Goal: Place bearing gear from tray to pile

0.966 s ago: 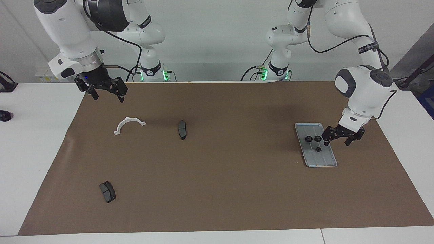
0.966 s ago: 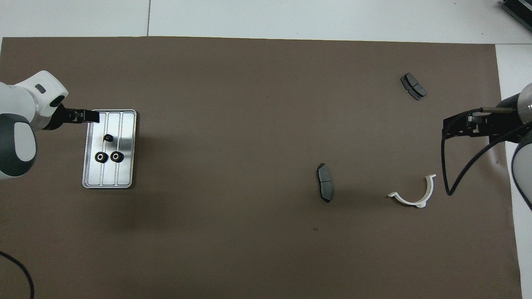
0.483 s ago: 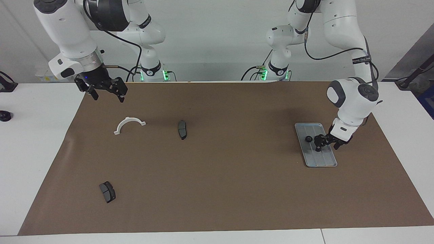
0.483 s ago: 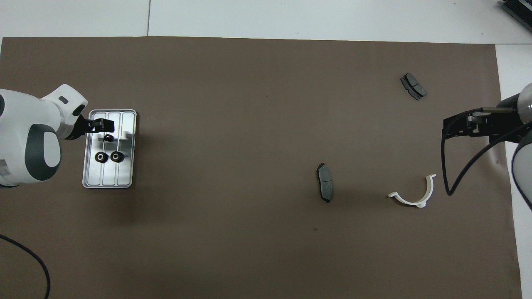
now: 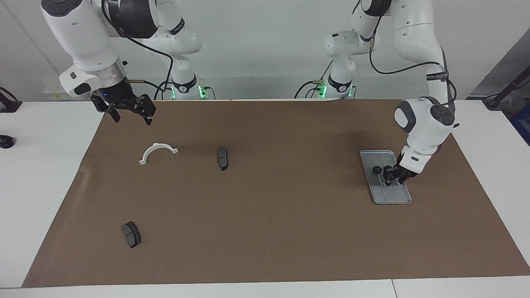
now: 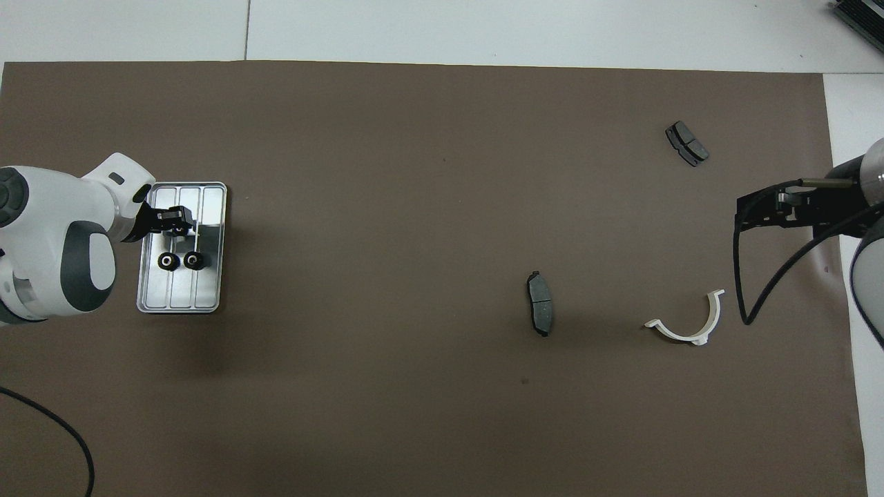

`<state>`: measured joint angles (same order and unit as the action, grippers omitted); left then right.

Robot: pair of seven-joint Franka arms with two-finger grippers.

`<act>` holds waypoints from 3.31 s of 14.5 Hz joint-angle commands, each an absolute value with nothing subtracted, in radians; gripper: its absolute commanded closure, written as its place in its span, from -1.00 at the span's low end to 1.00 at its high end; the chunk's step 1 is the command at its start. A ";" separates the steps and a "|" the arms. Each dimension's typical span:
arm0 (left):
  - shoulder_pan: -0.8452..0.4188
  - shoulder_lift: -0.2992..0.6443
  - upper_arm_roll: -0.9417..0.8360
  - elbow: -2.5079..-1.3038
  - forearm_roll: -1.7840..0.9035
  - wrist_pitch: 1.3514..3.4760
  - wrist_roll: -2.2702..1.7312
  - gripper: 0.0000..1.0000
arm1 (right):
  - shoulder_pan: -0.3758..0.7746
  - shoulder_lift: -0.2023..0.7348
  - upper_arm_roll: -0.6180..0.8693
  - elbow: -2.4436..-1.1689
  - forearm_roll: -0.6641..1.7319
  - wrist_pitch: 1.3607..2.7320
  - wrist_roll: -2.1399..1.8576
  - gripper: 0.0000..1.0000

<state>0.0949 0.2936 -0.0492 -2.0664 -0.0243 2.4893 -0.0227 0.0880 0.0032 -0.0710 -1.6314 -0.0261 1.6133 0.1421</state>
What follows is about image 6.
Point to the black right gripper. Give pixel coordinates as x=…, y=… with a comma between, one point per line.
x=829, y=207

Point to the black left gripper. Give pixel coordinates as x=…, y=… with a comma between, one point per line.
x=155, y=224

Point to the large black bearing gear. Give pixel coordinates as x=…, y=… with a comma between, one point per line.
x=194, y=260
x=168, y=261

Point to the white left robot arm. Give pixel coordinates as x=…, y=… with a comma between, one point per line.
x=55, y=200

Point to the silver metal tray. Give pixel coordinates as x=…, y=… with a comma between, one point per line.
x=210, y=276

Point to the grey brake pad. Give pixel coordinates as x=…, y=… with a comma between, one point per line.
x=687, y=143
x=540, y=304

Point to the white curved plastic clip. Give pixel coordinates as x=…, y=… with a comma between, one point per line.
x=684, y=334

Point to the dark ribbed metal device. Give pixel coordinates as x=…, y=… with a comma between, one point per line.
x=863, y=21

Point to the brown paper mat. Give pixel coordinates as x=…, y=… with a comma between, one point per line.
x=414, y=172

